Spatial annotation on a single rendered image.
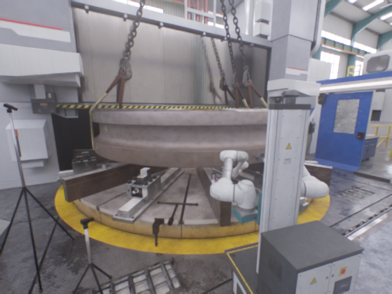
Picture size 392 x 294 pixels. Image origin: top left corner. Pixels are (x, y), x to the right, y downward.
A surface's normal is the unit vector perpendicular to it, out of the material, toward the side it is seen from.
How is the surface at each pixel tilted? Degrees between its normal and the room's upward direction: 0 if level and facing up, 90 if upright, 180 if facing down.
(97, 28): 90
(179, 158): 90
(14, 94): 90
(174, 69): 90
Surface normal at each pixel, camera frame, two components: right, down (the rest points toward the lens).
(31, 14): 0.47, 0.17
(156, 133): -0.24, 0.18
